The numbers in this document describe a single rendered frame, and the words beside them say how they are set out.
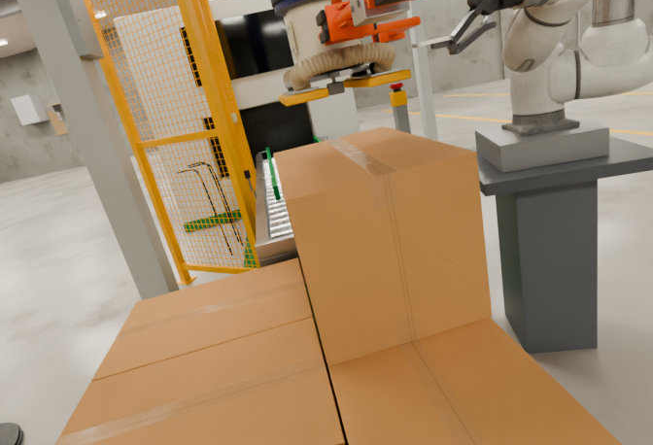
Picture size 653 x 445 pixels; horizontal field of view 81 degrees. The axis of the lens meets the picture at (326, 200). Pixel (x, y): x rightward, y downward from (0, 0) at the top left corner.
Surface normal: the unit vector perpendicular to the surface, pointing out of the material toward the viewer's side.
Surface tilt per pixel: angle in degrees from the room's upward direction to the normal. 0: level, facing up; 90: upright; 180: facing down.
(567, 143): 90
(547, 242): 90
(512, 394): 0
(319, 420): 0
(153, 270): 90
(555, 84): 90
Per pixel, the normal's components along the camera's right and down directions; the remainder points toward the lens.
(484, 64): -0.11, 0.33
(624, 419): -0.21, -0.93
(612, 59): -0.41, 0.41
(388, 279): 0.17, 0.27
